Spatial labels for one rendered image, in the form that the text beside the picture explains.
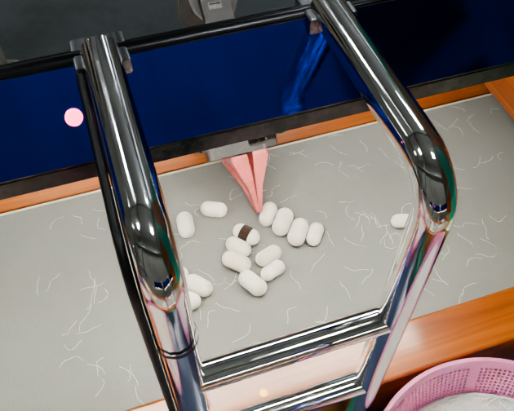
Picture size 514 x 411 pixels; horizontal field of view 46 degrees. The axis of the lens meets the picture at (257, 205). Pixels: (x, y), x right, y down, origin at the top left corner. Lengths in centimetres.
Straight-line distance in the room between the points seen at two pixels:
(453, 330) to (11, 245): 52
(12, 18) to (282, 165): 180
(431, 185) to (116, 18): 211
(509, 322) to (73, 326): 47
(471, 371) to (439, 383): 4
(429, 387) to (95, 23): 195
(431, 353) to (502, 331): 8
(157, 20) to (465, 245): 176
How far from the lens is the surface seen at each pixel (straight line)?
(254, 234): 71
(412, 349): 66
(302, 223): 72
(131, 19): 236
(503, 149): 89
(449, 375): 67
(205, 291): 68
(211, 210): 74
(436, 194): 32
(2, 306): 74
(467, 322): 69
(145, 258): 28
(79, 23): 238
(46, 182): 41
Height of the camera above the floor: 135
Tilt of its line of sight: 53 degrees down
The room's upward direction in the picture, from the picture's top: straight up
